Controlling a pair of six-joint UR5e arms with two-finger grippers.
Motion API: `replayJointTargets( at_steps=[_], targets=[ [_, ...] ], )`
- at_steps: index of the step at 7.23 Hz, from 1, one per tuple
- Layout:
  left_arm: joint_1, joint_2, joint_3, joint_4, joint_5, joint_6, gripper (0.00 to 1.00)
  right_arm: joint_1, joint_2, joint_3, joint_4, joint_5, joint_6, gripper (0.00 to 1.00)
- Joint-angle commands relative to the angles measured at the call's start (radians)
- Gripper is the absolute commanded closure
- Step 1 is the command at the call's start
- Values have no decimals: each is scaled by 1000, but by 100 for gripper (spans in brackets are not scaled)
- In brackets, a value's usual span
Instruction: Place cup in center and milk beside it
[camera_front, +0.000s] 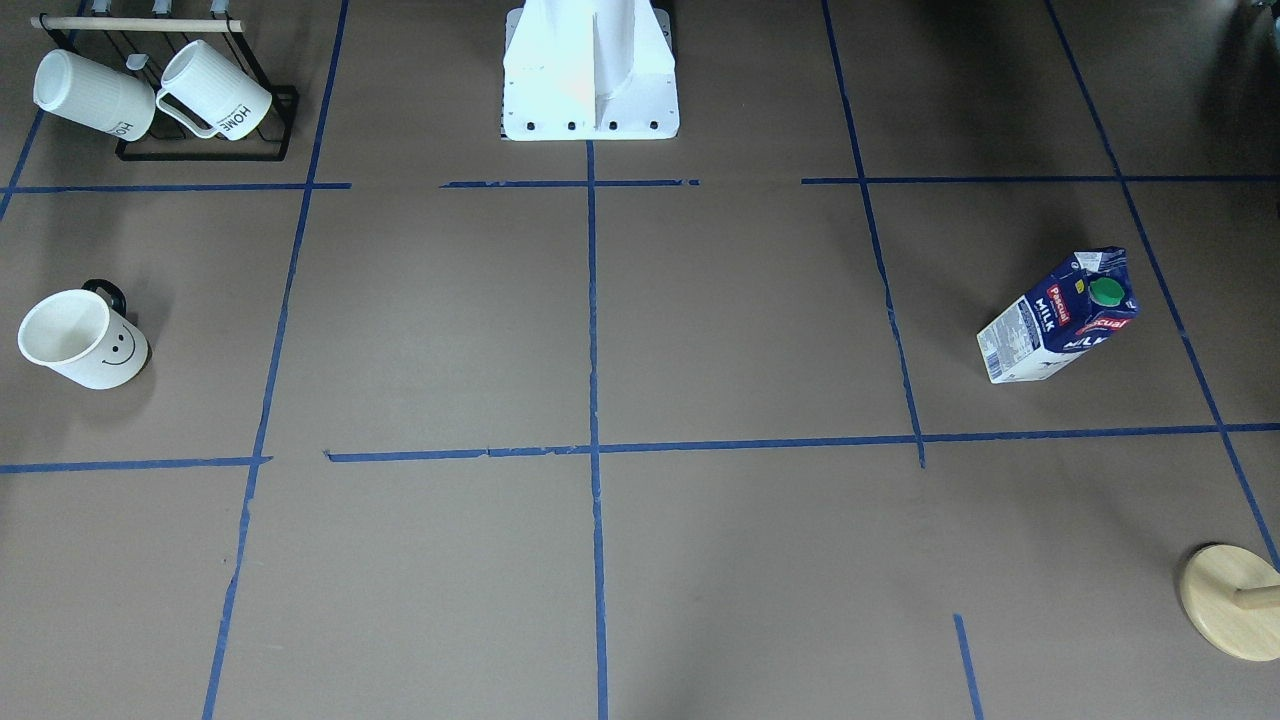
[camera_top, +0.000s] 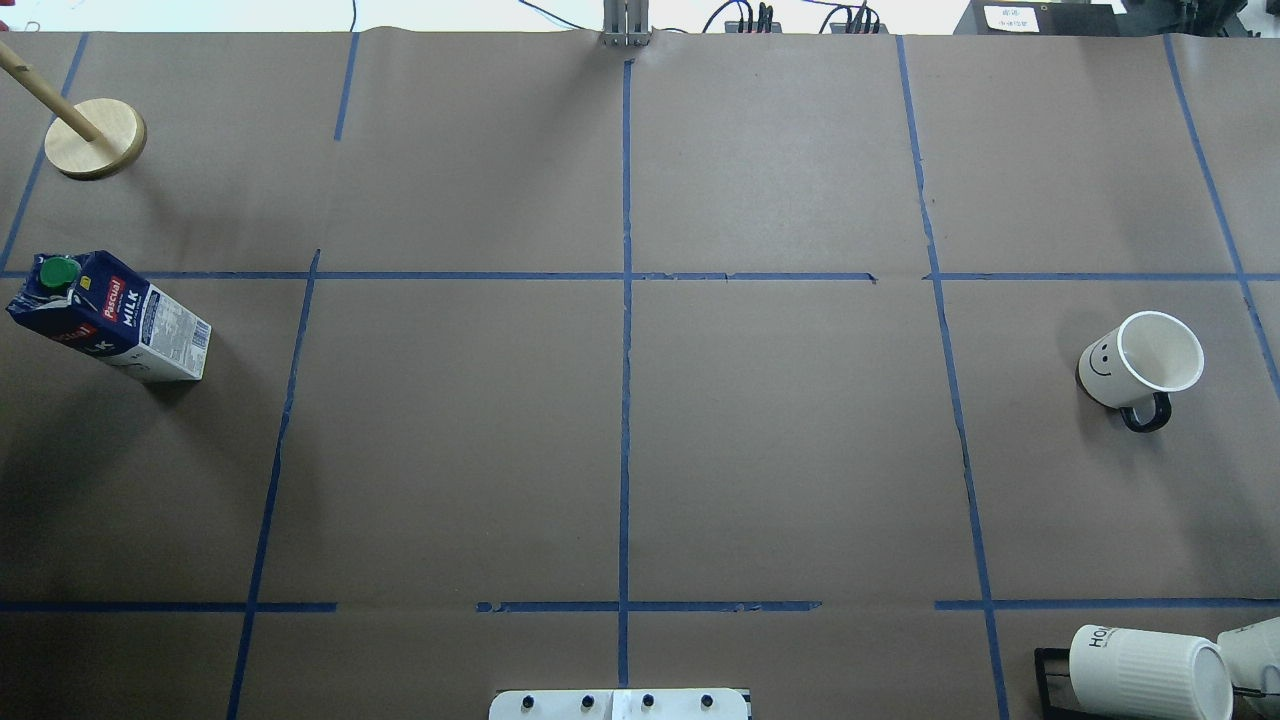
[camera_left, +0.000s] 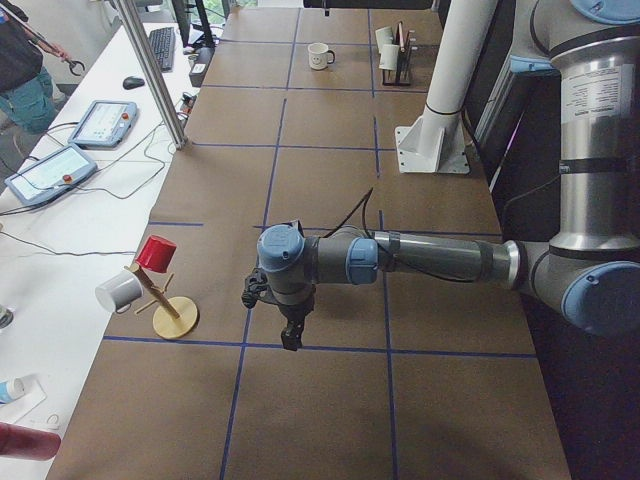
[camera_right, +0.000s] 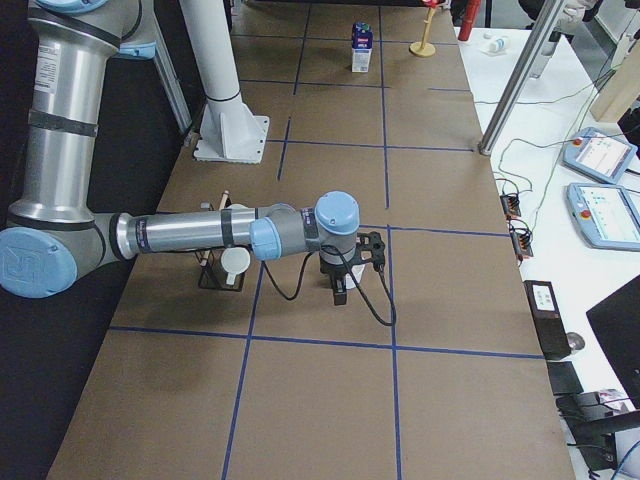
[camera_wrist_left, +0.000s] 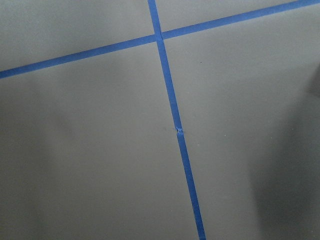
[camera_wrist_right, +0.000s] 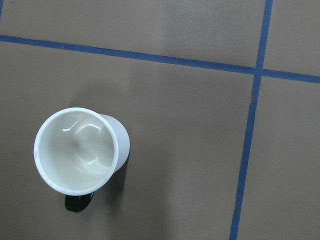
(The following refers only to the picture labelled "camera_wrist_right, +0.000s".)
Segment white smiley mug black handle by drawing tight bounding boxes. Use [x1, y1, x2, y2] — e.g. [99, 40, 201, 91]
[33, 107, 130, 213]

